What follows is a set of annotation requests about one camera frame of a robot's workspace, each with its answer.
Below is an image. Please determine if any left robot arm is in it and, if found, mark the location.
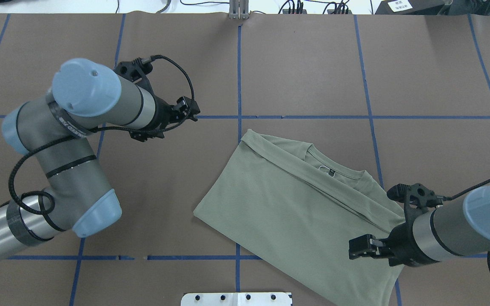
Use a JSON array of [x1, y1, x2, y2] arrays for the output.
[[0, 55, 200, 260]]

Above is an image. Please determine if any aluminium frame post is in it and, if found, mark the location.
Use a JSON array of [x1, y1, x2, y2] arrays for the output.
[[228, 0, 250, 20]]

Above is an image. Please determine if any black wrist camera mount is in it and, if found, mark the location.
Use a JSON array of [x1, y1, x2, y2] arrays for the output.
[[113, 58, 153, 86]]

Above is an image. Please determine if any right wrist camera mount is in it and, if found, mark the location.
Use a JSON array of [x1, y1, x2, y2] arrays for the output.
[[386, 183, 443, 213]]

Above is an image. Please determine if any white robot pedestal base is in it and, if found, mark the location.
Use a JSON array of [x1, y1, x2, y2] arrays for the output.
[[180, 292, 293, 306]]

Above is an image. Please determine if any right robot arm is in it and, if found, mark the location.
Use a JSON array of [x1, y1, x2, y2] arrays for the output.
[[348, 184, 490, 267]]

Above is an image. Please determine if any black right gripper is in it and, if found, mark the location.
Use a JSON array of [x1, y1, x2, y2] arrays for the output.
[[349, 225, 420, 267]]

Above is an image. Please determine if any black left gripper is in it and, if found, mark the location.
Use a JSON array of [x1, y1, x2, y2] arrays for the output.
[[129, 96, 200, 142]]

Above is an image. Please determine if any olive green long-sleeve shirt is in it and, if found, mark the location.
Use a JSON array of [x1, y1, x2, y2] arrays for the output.
[[193, 130, 404, 306]]

